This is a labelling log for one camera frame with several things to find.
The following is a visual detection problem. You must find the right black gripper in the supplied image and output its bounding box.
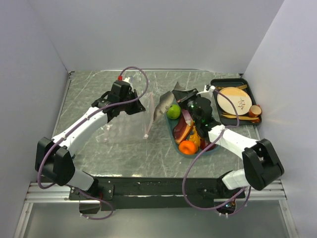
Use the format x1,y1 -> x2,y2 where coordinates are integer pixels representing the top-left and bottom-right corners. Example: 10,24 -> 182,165
173,89 -> 201,125

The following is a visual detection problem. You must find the cream and orange plate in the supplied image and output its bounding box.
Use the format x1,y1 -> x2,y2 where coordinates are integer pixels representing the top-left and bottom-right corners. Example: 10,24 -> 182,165
216,87 -> 252,115

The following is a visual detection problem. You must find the teal transparent food tray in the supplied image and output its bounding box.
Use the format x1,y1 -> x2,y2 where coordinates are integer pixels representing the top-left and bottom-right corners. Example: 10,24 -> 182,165
165,103 -> 210,158

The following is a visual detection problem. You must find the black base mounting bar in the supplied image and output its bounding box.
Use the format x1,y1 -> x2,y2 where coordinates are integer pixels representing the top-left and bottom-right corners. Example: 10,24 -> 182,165
37,176 -> 246,212

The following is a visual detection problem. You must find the clear zip top bag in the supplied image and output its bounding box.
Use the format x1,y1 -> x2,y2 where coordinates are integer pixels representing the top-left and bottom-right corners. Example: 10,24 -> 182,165
96,90 -> 154,143

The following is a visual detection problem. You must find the orange tangerine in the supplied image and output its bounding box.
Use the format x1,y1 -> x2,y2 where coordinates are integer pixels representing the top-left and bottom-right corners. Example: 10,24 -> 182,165
178,140 -> 198,155

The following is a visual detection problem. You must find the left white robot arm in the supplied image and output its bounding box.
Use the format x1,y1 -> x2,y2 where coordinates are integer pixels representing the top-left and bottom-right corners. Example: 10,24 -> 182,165
35,79 -> 145,199

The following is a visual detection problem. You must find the green apple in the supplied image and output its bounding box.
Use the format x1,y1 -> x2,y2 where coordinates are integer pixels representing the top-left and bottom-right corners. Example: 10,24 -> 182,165
166,104 -> 181,119

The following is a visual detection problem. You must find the purple eggplant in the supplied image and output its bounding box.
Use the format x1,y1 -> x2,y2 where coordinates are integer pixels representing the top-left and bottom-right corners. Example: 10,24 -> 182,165
182,109 -> 193,126

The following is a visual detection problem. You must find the sliced ham piece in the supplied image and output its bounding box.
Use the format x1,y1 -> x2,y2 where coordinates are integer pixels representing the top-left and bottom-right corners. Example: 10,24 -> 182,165
172,115 -> 194,144

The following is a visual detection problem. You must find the small brown ceramic cup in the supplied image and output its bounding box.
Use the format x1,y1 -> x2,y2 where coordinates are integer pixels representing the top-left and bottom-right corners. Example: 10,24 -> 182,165
248,105 -> 262,118

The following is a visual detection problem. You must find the wooden fork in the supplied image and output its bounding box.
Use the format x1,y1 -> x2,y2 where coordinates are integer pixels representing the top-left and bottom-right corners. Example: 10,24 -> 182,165
215,84 -> 248,90

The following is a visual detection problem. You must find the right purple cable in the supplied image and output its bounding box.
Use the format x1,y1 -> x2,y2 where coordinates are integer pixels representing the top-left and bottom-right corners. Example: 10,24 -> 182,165
182,85 -> 252,217

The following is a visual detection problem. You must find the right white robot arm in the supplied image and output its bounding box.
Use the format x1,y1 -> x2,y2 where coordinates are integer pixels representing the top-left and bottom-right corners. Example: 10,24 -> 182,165
172,89 -> 284,197

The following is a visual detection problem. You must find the grey toy fish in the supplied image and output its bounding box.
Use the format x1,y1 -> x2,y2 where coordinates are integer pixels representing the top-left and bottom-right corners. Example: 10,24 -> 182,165
153,82 -> 185,122

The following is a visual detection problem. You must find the red apple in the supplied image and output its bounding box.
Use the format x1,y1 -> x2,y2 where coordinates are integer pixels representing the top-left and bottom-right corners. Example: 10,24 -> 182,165
200,139 -> 217,151

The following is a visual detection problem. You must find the aluminium rail frame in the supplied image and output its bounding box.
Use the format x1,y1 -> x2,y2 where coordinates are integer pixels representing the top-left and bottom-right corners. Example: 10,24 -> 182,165
14,180 -> 299,238

